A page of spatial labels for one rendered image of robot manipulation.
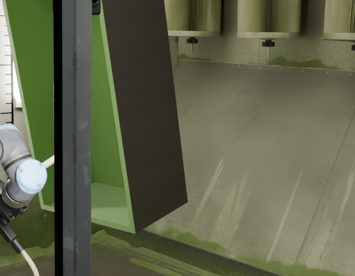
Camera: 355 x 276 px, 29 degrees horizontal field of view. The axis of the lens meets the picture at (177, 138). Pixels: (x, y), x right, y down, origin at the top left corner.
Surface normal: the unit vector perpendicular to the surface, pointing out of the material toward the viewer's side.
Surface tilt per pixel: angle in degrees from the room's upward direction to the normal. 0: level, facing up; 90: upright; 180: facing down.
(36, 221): 90
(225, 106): 57
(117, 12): 89
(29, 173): 61
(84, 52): 90
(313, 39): 90
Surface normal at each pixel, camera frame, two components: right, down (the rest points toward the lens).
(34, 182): 0.53, -0.38
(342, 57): -0.71, 0.09
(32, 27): 0.77, 0.11
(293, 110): -0.58, -0.46
